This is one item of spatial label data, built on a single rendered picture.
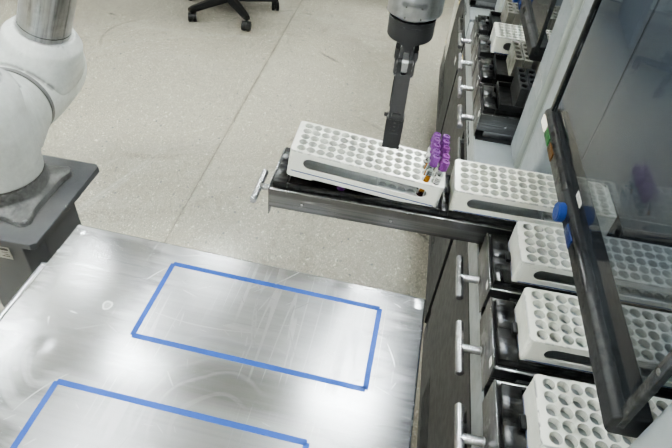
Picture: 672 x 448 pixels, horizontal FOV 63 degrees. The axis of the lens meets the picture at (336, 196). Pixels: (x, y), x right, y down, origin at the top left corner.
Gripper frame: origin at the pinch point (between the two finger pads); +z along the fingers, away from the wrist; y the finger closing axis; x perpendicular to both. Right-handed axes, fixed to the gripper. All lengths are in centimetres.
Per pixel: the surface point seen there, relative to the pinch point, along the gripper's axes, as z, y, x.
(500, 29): 11, -71, 26
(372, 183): 13.8, 2.4, -2.2
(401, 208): 15.6, 6.3, 4.2
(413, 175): 9.2, 3.6, 5.2
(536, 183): 9.7, -0.7, 28.8
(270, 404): 13, 51, -10
